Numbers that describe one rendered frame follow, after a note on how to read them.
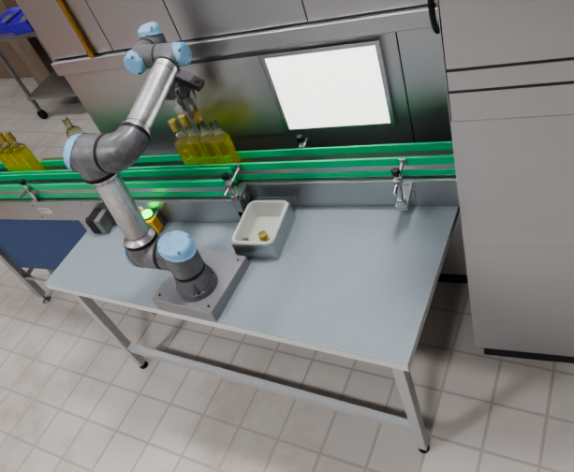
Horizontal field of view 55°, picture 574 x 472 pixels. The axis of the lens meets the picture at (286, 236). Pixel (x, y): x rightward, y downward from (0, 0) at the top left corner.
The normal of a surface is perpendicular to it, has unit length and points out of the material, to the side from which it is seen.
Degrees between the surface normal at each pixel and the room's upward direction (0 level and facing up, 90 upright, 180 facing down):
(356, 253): 0
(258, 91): 90
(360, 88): 90
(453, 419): 0
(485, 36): 90
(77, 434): 0
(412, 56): 90
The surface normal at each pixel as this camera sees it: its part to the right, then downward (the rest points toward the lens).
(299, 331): -0.29, -0.67
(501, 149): -0.29, 0.74
